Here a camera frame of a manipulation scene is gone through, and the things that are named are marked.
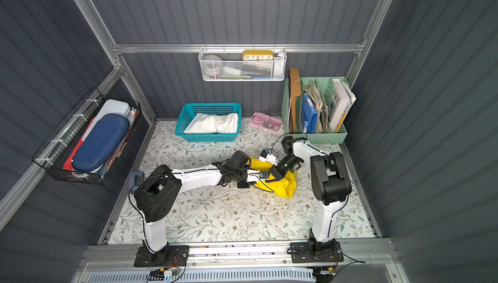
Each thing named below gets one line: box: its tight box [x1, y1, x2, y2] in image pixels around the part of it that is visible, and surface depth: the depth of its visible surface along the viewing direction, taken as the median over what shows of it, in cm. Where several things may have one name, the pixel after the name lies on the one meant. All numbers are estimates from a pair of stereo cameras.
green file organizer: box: [281, 76, 350, 145], surface depth 103 cm
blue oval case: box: [71, 113, 131, 173], surface depth 69 cm
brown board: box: [289, 67, 302, 133], surface depth 94 cm
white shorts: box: [183, 112, 239, 134], surface depth 110 cm
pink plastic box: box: [249, 112, 284, 133], surface depth 122 cm
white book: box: [329, 78, 357, 133], surface depth 101 cm
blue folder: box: [302, 92, 318, 134], surface depth 101 cm
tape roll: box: [202, 53, 224, 78], surface depth 89 cm
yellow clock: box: [242, 49, 275, 61], surface depth 90 cm
